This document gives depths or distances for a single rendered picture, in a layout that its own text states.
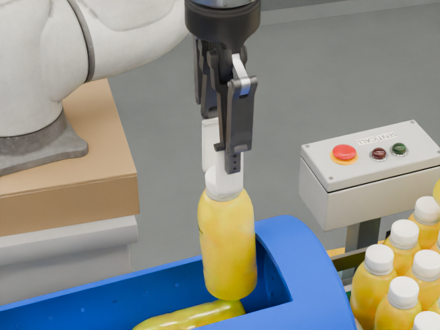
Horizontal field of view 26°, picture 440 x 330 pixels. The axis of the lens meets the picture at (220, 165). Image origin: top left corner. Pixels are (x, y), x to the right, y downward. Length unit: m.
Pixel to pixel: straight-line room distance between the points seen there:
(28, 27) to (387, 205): 0.61
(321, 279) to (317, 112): 2.43
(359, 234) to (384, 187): 0.12
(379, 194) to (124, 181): 0.39
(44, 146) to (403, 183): 0.56
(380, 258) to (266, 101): 2.24
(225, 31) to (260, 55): 2.89
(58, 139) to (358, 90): 2.25
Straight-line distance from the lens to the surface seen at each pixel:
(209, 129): 1.05
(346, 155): 1.45
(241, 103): 0.94
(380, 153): 1.46
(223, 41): 0.92
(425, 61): 3.85
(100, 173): 1.46
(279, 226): 1.15
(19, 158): 1.48
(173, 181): 3.16
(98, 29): 1.46
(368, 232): 1.57
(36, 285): 1.57
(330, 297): 1.08
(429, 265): 1.34
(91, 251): 1.53
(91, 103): 1.63
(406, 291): 1.30
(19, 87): 1.42
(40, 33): 1.41
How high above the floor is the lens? 1.99
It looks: 38 degrees down
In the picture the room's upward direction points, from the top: straight up
